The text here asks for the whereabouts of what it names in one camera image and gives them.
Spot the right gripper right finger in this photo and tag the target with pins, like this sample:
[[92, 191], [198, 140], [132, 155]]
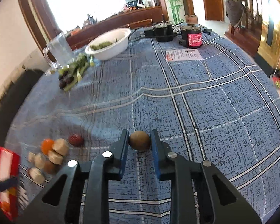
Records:
[[200, 193]]

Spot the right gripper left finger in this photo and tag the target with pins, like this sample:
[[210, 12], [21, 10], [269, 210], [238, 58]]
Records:
[[80, 189]]

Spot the brown kiwi fruit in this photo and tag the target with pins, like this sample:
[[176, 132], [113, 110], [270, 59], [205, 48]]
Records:
[[140, 141], [50, 168]]

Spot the beige pastry cube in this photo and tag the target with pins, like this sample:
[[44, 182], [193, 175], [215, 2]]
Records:
[[61, 146], [55, 158]]

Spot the round beige pastry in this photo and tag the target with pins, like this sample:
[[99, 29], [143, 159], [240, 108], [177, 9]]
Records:
[[36, 175]]

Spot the beige pastry block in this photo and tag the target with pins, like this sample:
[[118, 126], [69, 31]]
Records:
[[31, 157], [39, 161]]

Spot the red jujube date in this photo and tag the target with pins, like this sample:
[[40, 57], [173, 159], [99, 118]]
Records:
[[76, 140]]

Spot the orange tangerine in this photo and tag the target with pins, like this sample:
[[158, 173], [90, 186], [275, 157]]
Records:
[[46, 146]]

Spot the red shallow box lid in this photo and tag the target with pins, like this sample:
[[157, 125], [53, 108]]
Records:
[[9, 162]]

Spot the blue plaid tablecloth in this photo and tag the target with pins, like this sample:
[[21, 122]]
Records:
[[222, 108]]

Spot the green vegetable leaves pile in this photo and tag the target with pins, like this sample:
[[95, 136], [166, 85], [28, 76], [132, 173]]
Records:
[[72, 73]]

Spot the white paper leaflet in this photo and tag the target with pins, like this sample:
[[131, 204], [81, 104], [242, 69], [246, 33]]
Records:
[[183, 55]]

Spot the clear glass mug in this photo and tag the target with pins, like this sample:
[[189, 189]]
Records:
[[58, 53]]

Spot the white bowl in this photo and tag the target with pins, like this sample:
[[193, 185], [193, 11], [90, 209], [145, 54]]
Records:
[[109, 44]]

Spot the wooden cabinet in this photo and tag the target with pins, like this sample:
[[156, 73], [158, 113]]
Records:
[[131, 20]]

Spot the black red-label canister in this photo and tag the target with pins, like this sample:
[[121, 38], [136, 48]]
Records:
[[191, 34]]

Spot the black pot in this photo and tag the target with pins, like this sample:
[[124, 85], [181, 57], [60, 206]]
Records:
[[164, 32]]

